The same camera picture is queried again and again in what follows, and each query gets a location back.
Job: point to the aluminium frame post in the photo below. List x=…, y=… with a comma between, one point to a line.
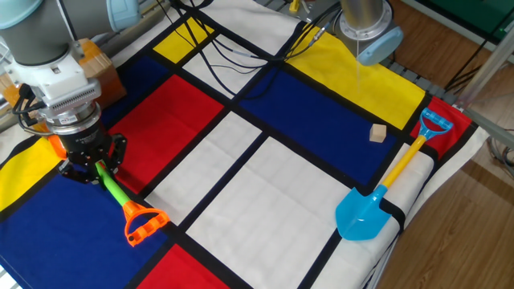
x=488, y=72

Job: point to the white wrist bracket silver box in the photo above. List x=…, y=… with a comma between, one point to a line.
x=60, y=86

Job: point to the yellow clip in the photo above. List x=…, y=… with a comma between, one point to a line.
x=294, y=5

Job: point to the colour-block tablecloth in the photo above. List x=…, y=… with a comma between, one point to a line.
x=80, y=241

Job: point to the taped cardboard box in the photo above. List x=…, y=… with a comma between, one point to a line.
x=102, y=68

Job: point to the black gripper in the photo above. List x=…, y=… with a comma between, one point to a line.
x=84, y=146

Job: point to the small wooden cube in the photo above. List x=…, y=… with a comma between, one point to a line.
x=378, y=133

